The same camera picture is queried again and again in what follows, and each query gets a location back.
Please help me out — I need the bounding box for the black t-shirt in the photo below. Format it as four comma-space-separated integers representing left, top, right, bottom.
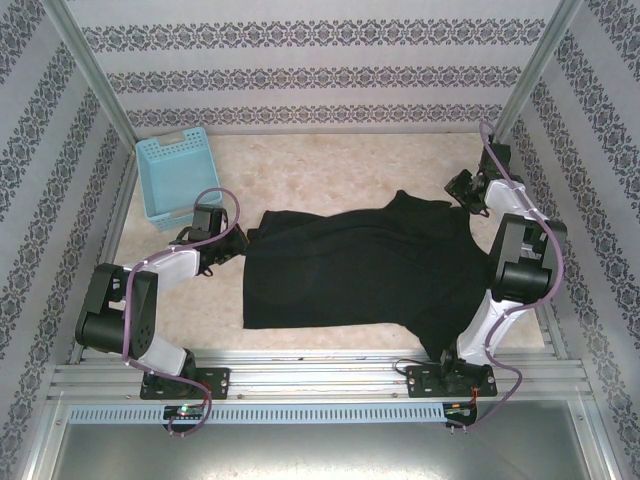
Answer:
242, 189, 494, 361

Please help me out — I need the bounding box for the grey metal sheet panel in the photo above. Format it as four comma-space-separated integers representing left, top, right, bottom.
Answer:
29, 399, 616, 480

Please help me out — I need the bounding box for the aluminium mounting rail beam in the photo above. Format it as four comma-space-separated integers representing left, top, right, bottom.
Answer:
47, 348, 594, 401

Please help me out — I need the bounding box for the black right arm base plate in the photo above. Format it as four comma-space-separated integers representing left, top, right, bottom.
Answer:
405, 364, 499, 400

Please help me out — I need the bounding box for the aluminium rail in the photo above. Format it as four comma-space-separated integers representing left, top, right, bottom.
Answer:
488, 144, 569, 360
67, 142, 146, 365

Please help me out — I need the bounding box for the aluminium left frame post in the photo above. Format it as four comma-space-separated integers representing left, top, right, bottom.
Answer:
39, 0, 146, 154

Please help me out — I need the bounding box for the aluminium frame post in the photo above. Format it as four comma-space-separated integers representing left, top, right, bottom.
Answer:
39, 0, 146, 154
488, 0, 586, 149

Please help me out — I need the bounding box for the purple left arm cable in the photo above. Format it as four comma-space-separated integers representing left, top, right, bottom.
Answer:
121, 187, 245, 439

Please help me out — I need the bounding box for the aluminium left side rail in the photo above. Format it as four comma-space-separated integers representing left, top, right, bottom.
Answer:
67, 142, 146, 365

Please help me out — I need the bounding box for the white slotted cable duct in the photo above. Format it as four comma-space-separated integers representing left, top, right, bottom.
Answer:
67, 403, 446, 425

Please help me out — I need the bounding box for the aluminium right frame post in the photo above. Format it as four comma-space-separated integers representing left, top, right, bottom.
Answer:
488, 0, 586, 149

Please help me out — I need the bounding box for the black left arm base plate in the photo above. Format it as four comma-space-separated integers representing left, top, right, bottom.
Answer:
139, 367, 232, 401

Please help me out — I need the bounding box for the light blue plastic basket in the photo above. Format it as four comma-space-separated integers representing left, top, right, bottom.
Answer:
134, 126, 224, 235

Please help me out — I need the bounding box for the aluminium right side rail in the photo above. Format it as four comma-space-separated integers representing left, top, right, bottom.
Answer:
488, 144, 569, 360

